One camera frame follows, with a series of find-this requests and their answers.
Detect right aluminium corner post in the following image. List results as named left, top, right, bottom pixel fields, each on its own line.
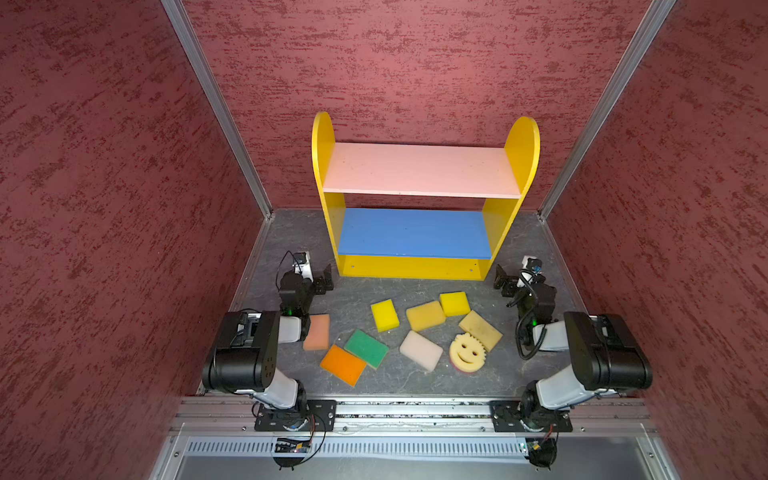
left=538, top=0, right=676, bottom=223

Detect bright yellow sponge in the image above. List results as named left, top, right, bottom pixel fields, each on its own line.
left=371, top=299, right=400, bottom=333
left=439, top=291, right=471, bottom=317

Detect aluminium corner post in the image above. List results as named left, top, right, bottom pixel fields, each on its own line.
left=538, top=0, right=676, bottom=223
left=161, top=0, right=273, bottom=222

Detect salmon pink sponge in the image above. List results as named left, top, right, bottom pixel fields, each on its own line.
left=303, top=314, right=330, bottom=351

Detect dark yellow sponge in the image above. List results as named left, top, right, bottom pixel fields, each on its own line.
left=406, top=301, right=446, bottom=332

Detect right circuit board with wires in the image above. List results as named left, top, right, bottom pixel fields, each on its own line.
left=526, top=424, right=559, bottom=470

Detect tan yellow sponge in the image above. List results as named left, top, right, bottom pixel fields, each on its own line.
left=459, top=310, right=503, bottom=352

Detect circuit board with wires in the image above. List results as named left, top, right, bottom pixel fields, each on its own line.
left=526, top=424, right=559, bottom=470
left=272, top=415, right=328, bottom=471

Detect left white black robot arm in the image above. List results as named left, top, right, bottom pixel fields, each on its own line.
left=202, top=266, right=334, bottom=418

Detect orange sponge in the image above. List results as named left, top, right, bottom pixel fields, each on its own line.
left=320, top=345, right=366, bottom=387

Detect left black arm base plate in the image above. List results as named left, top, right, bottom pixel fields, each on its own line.
left=254, top=399, right=338, bottom=433

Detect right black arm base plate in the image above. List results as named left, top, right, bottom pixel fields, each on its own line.
left=488, top=400, right=573, bottom=434

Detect left aluminium corner post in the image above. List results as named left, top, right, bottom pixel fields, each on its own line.
left=161, top=0, right=273, bottom=222

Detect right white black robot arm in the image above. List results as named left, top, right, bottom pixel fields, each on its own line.
left=491, top=258, right=653, bottom=432

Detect left circuit board with wires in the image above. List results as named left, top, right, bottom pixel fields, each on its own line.
left=272, top=415, right=328, bottom=471

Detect yellow shelf pink blue boards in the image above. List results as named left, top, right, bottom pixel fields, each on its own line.
left=311, top=112, right=541, bottom=281

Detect green yellow sponge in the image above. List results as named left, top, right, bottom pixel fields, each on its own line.
left=344, top=330, right=389, bottom=369

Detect pale pink sponge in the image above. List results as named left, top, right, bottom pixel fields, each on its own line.
left=399, top=330, right=443, bottom=372

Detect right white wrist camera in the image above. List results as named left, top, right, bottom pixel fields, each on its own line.
left=522, top=255, right=543, bottom=275

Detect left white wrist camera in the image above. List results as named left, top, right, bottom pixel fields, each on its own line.
left=293, top=251, right=314, bottom=281

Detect smiley face sponge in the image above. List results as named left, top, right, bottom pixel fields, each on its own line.
left=449, top=333, right=486, bottom=374

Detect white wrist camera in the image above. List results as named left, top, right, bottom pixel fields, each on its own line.
left=522, top=255, right=543, bottom=275
left=293, top=251, right=314, bottom=281

